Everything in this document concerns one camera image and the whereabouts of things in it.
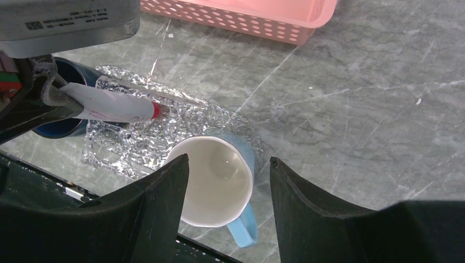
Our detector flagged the clear textured oval tray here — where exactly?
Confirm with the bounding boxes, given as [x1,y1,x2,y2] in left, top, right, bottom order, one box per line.
[81,65,264,180]

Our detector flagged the dark blue mug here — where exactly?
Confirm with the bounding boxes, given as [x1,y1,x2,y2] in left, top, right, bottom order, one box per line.
[31,56,106,140]

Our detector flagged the white and blue mug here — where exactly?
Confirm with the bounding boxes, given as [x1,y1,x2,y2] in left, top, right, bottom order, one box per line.
[166,134,258,248]

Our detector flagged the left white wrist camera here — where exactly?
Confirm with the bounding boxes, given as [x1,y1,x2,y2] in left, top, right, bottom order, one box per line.
[1,0,140,59]

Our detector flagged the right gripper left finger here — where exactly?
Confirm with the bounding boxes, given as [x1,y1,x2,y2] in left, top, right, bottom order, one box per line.
[0,153,190,263]

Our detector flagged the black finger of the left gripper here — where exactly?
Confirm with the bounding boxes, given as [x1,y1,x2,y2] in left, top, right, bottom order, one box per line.
[1,54,83,144]

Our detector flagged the pink plastic basket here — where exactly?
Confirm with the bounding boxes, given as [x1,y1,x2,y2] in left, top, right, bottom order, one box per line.
[140,0,338,45]

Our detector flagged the white red toothpaste tube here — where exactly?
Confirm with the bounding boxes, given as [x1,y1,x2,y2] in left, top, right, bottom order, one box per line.
[60,83,170,123]

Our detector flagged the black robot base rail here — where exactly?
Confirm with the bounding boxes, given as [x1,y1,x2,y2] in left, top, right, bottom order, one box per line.
[0,150,244,263]

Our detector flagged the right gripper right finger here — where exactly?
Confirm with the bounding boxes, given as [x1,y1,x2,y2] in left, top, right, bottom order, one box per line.
[270,157,464,262]

